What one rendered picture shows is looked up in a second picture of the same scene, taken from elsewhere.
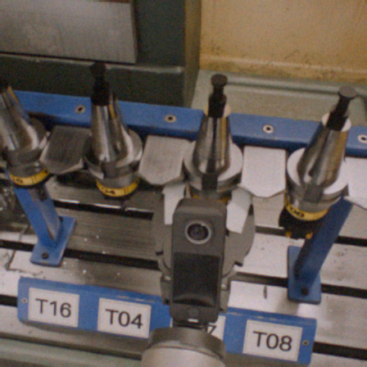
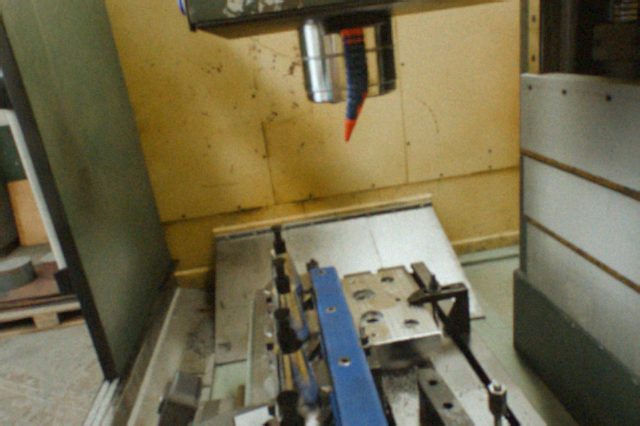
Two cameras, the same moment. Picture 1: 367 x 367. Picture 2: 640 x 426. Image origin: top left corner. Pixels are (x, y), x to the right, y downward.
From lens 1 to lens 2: 49 cm
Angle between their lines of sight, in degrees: 68
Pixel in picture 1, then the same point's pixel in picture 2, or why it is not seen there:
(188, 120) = (347, 373)
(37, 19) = (579, 281)
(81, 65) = (608, 358)
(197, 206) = (177, 379)
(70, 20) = (606, 299)
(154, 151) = not seen: hidden behind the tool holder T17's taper
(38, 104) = (326, 290)
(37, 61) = (571, 325)
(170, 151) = not seen: hidden behind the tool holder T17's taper
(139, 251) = not seen: outside the picture
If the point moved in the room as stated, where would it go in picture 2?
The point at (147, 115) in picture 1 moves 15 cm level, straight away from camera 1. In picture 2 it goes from (341, 345) to (455, 305)
